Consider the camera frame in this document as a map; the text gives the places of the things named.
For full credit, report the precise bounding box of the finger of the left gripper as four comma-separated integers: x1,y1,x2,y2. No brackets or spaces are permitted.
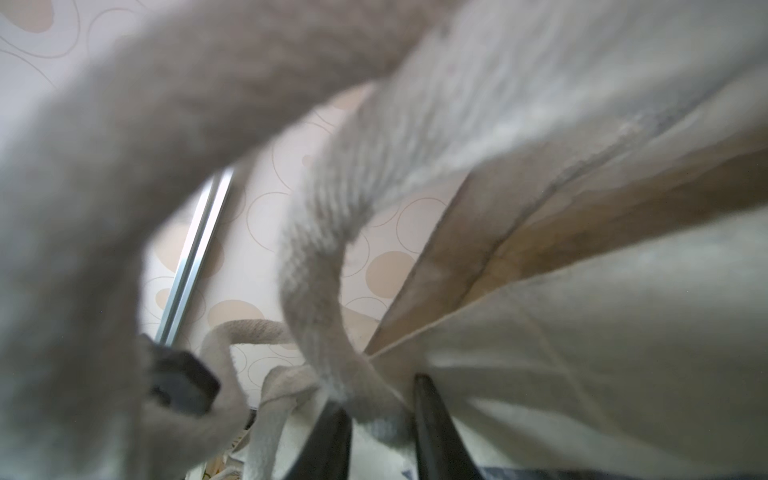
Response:
140,334,221,417

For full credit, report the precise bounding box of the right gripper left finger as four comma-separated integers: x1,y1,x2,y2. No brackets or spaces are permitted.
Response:
283,401,353,480

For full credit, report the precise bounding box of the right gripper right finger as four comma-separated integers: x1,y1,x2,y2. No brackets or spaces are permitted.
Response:
414,374,483,480

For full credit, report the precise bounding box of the white canvas grocery bag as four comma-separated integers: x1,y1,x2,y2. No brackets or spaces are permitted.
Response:
1,1,767,479

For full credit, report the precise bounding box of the aluminium frame bar left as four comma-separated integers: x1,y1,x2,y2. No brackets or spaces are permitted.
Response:
155,167,234,347

